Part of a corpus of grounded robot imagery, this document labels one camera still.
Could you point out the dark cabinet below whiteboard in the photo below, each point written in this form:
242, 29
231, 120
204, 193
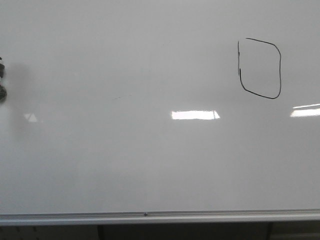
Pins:
187, 231

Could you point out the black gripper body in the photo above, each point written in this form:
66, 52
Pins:
3, 91

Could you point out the white whiteboard with aluminium frame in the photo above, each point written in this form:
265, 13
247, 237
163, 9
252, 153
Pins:
159, 111

